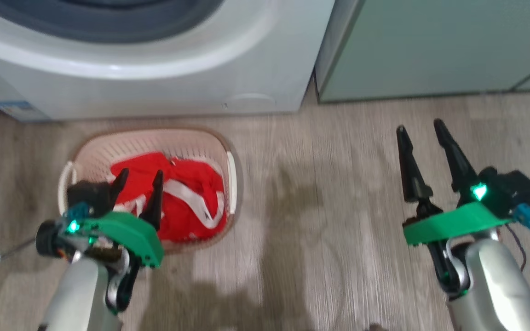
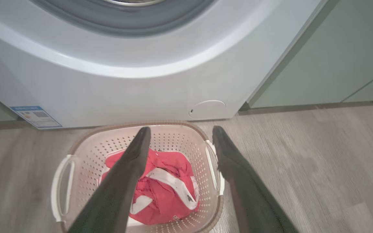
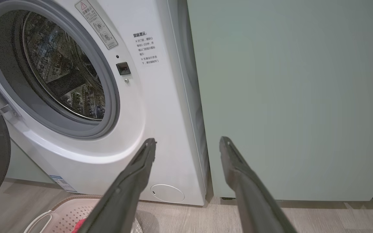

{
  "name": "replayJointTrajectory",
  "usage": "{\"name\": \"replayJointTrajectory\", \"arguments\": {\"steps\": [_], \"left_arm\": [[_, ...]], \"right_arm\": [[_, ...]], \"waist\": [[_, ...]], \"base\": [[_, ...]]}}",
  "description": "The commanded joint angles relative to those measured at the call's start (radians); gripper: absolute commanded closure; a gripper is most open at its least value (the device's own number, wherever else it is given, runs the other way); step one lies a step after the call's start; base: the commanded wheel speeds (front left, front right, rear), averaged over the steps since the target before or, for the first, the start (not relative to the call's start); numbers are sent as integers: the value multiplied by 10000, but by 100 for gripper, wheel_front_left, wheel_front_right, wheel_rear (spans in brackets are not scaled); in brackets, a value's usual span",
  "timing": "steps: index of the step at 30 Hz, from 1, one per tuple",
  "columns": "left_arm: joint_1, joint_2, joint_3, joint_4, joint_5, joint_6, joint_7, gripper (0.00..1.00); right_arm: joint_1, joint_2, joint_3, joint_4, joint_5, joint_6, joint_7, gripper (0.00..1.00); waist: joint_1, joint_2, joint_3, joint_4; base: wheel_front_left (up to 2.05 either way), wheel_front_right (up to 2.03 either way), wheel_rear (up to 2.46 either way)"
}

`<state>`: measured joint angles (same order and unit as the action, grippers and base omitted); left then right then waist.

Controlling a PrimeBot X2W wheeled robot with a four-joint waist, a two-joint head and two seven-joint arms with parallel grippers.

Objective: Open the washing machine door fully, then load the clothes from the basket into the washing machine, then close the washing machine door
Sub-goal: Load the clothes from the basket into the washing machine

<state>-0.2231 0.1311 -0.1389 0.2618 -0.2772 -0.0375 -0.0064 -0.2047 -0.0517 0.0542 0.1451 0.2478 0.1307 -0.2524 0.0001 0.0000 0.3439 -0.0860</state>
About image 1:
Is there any grey rubber door seal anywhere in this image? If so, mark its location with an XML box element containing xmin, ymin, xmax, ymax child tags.
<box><xmin>0</xmin><ymin>0</ymin><xmax>225</xmax><ymax>44</ymax></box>

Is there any white front-load washing machine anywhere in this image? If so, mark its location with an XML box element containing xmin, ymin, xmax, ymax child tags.
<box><xmin>0</xmin><ymin>0</ymin><xmax>337</xmax><ymax>122</ymax></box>

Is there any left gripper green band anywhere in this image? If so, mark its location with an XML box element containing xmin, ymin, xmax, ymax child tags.
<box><xmin>35</xmin><ymin>168</ymin><xmax>164</xmax><ymax>269</ymax></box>

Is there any beige perforated plastic laundry basket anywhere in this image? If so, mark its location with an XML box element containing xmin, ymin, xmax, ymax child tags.
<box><xmin>58</xmin><ymin>128</ymin><xmax>242</xmax><ymax>254</ymax></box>

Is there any left camera cable blue plug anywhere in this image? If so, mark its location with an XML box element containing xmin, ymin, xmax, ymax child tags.
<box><xmin>63</xmin><ymin>201</ymin><xmax>92</xmax><ymax>223</ymax></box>

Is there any blue energy label sticker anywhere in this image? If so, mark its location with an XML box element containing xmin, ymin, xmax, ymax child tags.
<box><xmin>0</xmin><ymin>100</ymin><xmax>47</xmax><ymax>121</ymax></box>

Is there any round white filter cover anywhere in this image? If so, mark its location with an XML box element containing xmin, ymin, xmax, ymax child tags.
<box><xmin>221</xmin><ymin>93</ymin><xmax>277</xmax><ymax>111</ymax></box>

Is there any pale green tall cabinet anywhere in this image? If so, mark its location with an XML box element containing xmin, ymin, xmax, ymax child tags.
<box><xmin>315</xmin><ymin>0</ymin><xmax>530</xmax><ymax>103</ymax></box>

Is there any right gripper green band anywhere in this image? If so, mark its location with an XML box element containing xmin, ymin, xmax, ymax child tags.
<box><xmin>396</xmin><ymin>119</ymin><xmax>512</xmax><ymax>246</ymax></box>

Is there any red garment with white trim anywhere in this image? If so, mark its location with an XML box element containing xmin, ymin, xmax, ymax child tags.
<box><xmin>109</xmin><ymin>152</ymin><xmax>173</xmax><ymax>217</ymax></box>
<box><xmin>159</xmin><ymin>159</ymin><xmax>226</xmax><ymax>243</ymax></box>

